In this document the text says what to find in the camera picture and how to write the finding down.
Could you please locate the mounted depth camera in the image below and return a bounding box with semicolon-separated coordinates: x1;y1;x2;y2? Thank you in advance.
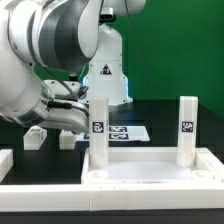
99;8;116;23

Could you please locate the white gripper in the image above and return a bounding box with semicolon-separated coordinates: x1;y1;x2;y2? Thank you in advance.
39;80;89;134

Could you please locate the white L-shaped obstacle fence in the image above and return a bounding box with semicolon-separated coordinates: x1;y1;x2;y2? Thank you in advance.
0;149;224;212

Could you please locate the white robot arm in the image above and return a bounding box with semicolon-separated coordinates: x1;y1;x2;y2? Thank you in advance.
0;0;146;133

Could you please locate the fiducial marker sheet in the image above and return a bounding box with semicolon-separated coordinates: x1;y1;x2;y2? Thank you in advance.
75;125;152;142

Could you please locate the white desk tabletop panel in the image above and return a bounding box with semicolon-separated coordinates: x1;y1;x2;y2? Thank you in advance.
81;147;224;184

